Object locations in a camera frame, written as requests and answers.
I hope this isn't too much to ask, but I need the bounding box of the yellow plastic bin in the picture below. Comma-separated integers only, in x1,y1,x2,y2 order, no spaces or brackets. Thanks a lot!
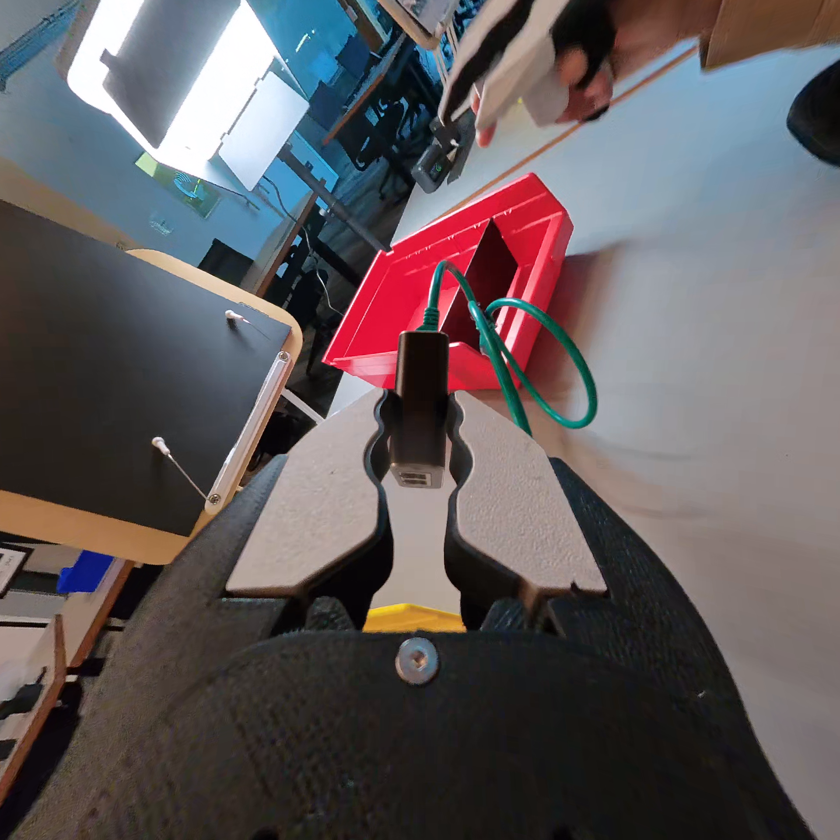
363,602,466,634

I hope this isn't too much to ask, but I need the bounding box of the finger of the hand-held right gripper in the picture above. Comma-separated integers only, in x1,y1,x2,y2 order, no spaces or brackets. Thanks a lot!
474,31,572,131
436,0,570,126

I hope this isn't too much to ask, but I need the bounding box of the bright studio light panel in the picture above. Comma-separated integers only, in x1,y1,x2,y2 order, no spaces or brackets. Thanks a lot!
56,0,311,193

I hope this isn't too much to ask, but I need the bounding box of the dark rounded object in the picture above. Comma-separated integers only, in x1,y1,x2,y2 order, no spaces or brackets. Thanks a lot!
786,66,840,166

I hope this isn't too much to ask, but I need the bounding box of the blue plastic bin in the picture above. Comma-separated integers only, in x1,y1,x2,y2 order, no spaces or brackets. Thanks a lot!
56,550,116,595

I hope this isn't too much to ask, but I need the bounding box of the black device with green light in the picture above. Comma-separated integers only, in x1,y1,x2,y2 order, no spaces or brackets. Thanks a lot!
410,117,475,195

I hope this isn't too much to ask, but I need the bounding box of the green wall sign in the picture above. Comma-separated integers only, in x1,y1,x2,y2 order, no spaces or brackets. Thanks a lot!
134,152,221,219

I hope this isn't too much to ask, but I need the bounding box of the black ethernet splitter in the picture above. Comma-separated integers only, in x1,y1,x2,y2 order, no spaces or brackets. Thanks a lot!
387,331,454,490

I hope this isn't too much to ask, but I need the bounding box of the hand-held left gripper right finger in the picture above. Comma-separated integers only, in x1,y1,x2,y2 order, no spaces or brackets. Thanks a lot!
444,390,609,629

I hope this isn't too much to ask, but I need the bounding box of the green ethernet cable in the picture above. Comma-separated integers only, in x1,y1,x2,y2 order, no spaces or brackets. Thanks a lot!
420,260,599,438

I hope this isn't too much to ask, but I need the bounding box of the red plastic bin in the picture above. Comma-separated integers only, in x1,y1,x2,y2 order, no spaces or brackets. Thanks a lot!
322,172,574,393

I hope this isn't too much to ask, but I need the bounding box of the white board bracket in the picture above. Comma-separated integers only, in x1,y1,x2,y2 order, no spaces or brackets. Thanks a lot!
203,351,294,517

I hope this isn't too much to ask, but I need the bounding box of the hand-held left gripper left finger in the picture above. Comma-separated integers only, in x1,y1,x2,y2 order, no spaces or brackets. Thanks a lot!
225,387,396,629

